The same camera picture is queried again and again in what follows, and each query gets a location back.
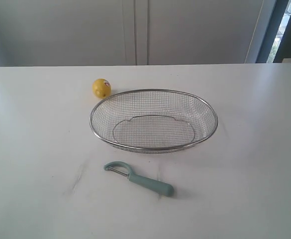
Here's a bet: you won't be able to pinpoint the white cabinet doors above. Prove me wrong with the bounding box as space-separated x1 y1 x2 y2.
0 0 274 66

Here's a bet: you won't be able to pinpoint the oval metal mesh basket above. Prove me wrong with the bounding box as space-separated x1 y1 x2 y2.
90 89 218 154

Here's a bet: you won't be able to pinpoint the yellow lemon with sticker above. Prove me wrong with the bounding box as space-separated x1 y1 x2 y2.
92 79 111 99

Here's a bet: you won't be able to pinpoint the window with dark frame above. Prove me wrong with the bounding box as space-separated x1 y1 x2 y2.
256 0 291 63

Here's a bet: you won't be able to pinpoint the teal handled peeler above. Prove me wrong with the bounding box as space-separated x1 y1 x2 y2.
103 161 174 197

